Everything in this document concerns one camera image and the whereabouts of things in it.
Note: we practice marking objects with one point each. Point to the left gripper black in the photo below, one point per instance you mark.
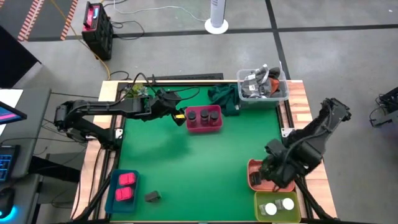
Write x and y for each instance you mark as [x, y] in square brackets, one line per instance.
[164, 104]

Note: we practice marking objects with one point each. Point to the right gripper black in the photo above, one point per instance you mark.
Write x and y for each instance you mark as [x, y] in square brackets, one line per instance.
[278, 171]

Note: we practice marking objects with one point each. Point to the black spice tin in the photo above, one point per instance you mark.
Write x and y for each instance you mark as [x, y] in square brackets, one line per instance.
[152, 196]
[255, 179]

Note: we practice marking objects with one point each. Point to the white-lid spice jar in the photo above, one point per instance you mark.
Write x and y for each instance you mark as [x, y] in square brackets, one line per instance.
[286, 203]
[270, 209]

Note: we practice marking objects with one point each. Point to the lime green plastic bin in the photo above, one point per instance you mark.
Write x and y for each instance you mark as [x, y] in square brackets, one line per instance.
[280, 217]

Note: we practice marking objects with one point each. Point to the red spice box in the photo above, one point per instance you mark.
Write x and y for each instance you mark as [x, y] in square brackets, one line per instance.
[123, 193]
[127, 179]

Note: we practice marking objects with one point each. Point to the blue plastic bin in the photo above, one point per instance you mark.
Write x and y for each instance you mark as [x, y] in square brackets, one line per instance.
[109, 199]

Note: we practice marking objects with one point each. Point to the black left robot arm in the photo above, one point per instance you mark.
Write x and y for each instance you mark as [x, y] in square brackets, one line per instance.
[102, 107]

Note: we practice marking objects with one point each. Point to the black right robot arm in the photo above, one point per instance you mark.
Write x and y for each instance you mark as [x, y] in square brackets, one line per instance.
[311, 146]

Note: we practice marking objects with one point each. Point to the orange plastic bin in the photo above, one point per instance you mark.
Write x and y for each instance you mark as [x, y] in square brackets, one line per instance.
[252, 165]

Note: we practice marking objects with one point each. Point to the magenta plastic bin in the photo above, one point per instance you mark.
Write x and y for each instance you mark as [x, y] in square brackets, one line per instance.
[202, 127]

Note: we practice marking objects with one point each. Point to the long black bar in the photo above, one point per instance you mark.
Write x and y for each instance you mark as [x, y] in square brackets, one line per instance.
[199, 76]

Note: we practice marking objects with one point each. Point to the dark green cloth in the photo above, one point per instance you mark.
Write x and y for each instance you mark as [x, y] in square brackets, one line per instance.
[225, 96]

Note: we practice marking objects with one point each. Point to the small green succulent plant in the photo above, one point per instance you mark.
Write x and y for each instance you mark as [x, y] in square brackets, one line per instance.
[136, 92]

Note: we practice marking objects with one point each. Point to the green table mat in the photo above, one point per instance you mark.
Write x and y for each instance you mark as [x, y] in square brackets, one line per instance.
[202, 193]

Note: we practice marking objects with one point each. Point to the clear plastic storage box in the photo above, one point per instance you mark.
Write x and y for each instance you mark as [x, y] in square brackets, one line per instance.
[241, 84]

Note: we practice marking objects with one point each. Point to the grey plastic bags bundle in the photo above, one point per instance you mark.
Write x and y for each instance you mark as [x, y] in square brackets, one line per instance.
[255, 82]

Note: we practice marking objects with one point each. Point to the orange item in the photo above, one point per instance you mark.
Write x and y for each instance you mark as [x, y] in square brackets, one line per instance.
[274, 84]

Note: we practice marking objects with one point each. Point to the white tower fan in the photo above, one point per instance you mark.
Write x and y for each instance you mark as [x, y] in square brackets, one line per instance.
[216, 18]

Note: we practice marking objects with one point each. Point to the red and black toolbox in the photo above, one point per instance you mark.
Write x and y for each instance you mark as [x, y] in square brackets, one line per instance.
[98, 31]

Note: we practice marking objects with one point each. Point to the grey desk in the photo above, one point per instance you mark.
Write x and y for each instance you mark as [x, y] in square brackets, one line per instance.
[34, 99]

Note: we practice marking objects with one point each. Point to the computer monitor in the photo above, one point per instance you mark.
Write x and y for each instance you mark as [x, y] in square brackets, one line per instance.
[9, 113]

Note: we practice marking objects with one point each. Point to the large black panel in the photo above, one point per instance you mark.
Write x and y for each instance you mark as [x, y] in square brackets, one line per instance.
[12, 59]

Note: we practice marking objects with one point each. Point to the backlit keyboard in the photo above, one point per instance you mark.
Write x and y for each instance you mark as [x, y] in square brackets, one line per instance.
[7, 161]

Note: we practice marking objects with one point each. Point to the black computer mouse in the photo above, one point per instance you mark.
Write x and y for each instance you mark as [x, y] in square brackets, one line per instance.
[6, 200]

